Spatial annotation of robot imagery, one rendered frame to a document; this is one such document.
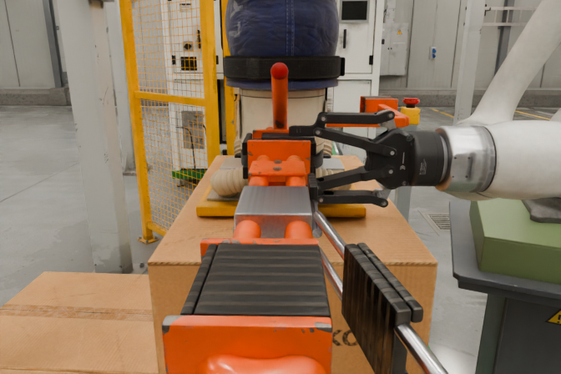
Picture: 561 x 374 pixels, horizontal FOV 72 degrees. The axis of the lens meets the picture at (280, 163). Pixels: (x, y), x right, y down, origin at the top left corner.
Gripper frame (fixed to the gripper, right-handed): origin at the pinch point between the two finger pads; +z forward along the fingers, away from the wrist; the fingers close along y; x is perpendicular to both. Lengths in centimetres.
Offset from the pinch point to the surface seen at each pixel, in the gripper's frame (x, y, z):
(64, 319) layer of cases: 36, 53, 59
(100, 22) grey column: 144, -29, 90
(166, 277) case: -4.2, 16.0, 16.4
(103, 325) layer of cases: 33, 54, 47
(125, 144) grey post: 351, 77, 173
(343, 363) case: -3.7, 30.3, -8.7
